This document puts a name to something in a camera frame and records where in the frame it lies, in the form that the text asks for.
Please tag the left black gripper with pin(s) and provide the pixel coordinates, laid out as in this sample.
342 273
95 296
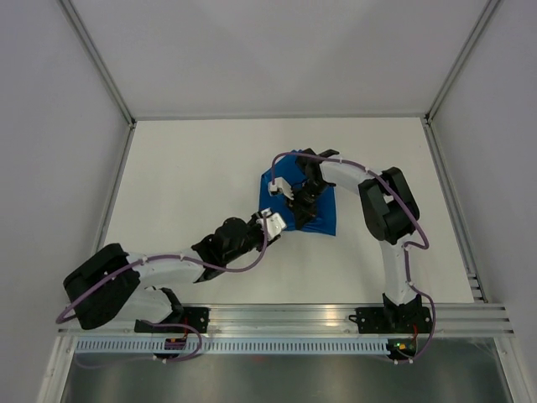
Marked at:
253 222

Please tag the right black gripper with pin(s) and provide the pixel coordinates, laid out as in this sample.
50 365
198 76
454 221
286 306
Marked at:
304 215

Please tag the blue cloth napkin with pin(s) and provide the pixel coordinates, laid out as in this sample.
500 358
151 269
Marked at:
297 169

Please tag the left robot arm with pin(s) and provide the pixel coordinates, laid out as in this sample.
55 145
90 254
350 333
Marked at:
115 283

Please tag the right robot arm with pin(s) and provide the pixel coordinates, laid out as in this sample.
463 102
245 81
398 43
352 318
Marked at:
391 216

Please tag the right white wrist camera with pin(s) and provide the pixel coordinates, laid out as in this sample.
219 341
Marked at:
280 186

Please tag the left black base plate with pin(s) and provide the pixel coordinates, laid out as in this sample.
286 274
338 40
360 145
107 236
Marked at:
184 321

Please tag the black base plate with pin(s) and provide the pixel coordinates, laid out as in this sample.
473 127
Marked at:
184 321
380 320

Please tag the white slotted cable duct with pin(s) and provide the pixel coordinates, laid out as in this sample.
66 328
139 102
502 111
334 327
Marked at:
367 346

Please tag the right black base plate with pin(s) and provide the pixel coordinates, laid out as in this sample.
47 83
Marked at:
380 320

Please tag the right aluminium frame post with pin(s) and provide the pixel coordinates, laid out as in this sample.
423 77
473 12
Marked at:
478 30

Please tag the aluminium frame post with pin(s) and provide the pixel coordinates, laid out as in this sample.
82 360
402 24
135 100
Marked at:
478 30
82 33

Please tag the aluminium front rail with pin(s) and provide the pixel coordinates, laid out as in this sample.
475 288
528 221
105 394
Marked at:
476 319

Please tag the left aluminium frame post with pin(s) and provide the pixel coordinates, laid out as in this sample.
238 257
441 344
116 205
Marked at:
82 33

